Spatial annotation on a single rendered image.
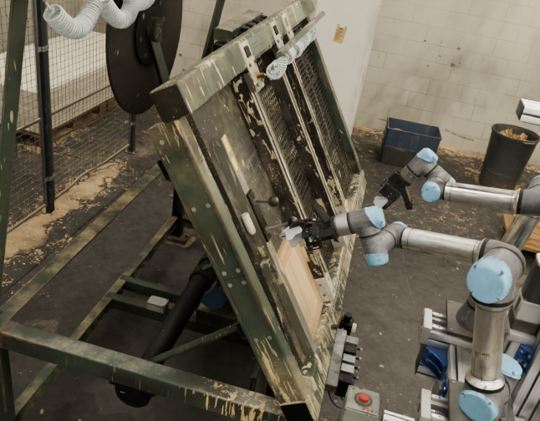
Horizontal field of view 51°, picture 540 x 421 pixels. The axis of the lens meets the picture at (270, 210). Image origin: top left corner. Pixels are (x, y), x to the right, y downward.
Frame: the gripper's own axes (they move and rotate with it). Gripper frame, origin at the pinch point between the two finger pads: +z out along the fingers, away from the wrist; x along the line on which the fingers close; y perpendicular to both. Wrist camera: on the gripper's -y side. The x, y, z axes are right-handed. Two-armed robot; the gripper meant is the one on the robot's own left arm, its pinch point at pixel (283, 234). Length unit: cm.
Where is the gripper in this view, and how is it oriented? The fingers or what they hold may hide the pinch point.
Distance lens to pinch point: 196.3
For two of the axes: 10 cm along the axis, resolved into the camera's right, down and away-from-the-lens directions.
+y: -0.9, 7.2, -6.9
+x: 4.2, 6.6, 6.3
